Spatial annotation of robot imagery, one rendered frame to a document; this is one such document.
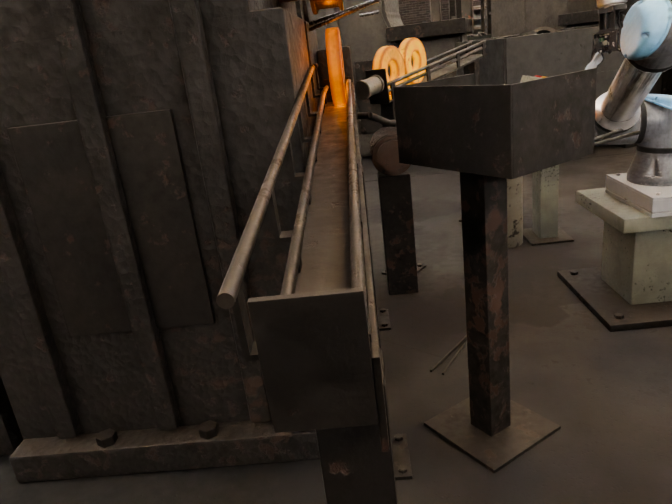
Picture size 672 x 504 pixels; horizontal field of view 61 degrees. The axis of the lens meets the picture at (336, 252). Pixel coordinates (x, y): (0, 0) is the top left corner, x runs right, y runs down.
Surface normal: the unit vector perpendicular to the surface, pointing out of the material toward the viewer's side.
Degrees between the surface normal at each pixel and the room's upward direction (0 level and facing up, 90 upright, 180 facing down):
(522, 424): 0
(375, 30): 90
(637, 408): 0
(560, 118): 90
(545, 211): 90
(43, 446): 0
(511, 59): 90
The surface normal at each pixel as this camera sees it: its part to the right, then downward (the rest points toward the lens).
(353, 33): -0.26, 0.35
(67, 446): -0.11, -0.94
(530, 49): 0.23, 0.30
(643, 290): 0.00, 0.33
